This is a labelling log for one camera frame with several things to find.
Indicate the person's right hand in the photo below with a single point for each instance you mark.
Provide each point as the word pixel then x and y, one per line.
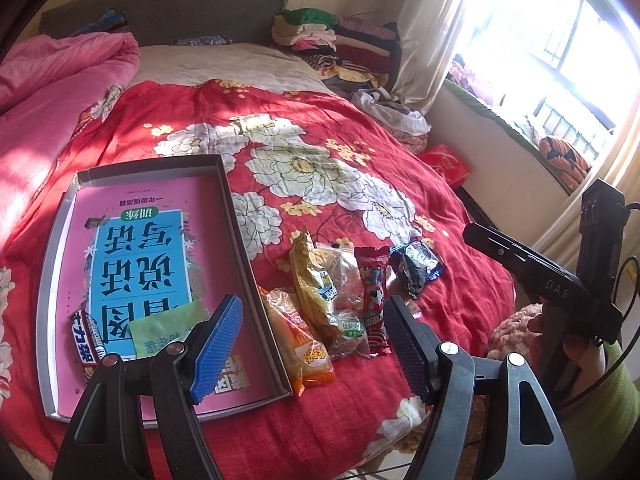
pixel 582 360

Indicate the red gift box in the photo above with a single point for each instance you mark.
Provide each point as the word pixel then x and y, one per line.
pixel 445 165

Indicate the dark patterned cloth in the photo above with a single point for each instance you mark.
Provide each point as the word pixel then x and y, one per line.
pixel 205 40

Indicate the cream curtain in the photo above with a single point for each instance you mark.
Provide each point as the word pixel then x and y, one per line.
pixel 435 35
pixel 617 170

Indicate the pink and blue book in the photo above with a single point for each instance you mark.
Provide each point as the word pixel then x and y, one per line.
pixel 140 260

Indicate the beige bed sheet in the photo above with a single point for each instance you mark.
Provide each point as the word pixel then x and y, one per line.
pixel 225 62

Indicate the orange flower cushion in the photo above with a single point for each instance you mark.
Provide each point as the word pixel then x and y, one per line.
pixel 565 157

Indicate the clear pastry packet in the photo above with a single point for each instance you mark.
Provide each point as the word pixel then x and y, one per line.
pixel 345 270

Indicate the orange snack packet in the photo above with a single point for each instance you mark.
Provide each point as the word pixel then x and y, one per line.
pixel 305 355

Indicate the light green snack packet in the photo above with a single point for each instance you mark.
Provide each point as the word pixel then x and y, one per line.
pixel 160 330

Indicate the grey padded headboard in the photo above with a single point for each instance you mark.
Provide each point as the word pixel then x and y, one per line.
pixel 200 10

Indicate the gold snack packet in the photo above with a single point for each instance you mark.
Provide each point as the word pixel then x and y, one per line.
pixel 312 285

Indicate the dark blue snack packet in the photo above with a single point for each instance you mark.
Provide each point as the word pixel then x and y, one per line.
pixel 415 270

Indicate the pink quilt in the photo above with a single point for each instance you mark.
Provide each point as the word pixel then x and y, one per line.
pixel 60 85

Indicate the fluffy pink cushion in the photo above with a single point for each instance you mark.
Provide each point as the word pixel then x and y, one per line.
pixel 510 332

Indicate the brown chocolate bar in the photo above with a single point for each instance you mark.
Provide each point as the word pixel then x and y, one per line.
pixel 85 345

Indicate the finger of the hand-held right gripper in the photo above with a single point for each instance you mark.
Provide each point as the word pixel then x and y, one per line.
pixel 495 245

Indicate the red floral blanket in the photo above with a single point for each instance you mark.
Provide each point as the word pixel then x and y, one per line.
pixel 440 240

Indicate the red snack stick packet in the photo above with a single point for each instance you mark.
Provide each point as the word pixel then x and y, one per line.
pixel 372 285

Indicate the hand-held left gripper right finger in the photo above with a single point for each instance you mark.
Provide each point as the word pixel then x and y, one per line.
pixel 407 350

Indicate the white crumpled cloth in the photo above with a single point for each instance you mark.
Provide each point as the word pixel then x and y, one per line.
pixel 400 117

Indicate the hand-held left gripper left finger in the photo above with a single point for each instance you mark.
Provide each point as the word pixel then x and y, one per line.
pixel 216 350

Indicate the blue patterned pillow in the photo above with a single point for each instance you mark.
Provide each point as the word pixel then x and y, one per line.
pixel 102 21

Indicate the person's right forearm green sleeve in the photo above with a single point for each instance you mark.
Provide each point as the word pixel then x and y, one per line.
pixel 610 410

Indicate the purple cloth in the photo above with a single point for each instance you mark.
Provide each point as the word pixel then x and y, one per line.
pixel 467 77

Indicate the window with metal guard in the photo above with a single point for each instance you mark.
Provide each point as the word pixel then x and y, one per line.
pixel 550 35

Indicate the green windowsill mat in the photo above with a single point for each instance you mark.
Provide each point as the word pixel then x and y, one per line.
pixel 480 105

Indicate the grey cardboard tray box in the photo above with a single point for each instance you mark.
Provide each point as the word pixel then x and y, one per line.
pixel 240 240

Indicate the small clear candy packet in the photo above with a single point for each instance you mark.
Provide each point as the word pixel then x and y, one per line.
pixel 412 309

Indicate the pile of folded clothes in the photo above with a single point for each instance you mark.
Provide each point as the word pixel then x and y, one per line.
pixel 360 50

